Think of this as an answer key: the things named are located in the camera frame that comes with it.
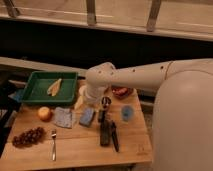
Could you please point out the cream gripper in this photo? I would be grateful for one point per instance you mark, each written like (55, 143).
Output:
(79, 102)

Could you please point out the blue sponge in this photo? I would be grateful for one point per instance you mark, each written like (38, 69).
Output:
(87, 117)

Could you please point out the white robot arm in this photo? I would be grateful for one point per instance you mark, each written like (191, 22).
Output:
(183, 108)

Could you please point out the white cup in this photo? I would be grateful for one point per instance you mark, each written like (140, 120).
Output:
(82, 90)

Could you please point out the blue plastic cup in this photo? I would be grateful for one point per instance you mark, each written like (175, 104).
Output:
(127, 112)

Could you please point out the grey blue cloth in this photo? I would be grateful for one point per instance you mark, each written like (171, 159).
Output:
(63, 117)

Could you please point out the black spatula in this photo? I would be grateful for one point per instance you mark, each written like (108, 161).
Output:
(104, 129)

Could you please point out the yellow banana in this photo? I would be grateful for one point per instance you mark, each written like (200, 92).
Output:
(54, 88)

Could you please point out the yellow apple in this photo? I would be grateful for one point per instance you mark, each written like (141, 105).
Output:
(44, 113)

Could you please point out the silver fork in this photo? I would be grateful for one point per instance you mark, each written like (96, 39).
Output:
(53, 135)

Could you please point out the red food in bowl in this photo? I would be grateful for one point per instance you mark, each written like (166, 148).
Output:
(121, 91)

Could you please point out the dark red bowl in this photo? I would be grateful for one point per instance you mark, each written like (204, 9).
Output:
(130, 91)

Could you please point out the green plastic tray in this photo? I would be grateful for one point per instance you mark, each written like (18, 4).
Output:
(35, 92)

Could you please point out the bunch of dark grapes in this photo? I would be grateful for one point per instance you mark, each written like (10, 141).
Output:
(28, 138)

